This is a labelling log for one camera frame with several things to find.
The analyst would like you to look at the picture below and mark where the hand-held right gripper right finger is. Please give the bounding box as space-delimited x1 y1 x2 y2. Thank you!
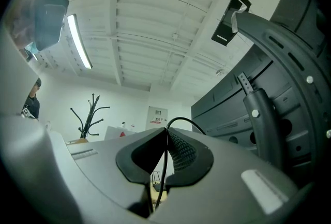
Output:
149 127 300 224

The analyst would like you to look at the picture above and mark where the white tape strip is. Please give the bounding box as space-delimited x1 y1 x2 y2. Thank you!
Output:
231 5 248 34

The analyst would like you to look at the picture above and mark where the black coat rack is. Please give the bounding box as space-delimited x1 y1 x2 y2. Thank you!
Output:
69 93 111 139

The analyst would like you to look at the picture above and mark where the black head-worn box device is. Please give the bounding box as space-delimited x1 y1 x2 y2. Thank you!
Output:
33 0 70 52

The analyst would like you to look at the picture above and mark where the large black television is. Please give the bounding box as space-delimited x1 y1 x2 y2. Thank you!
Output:
190 44 320 167

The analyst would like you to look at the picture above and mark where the black TV stand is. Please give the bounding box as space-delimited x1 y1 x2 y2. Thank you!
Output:
210 0 331 189

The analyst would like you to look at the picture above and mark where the grey wall panel box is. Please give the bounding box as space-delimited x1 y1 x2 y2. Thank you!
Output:
147 106 169 131

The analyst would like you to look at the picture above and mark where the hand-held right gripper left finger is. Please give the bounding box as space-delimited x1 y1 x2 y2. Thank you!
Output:
66 127 168 218

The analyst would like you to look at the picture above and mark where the black cable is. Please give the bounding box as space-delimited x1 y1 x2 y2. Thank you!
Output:
148 116 207 212

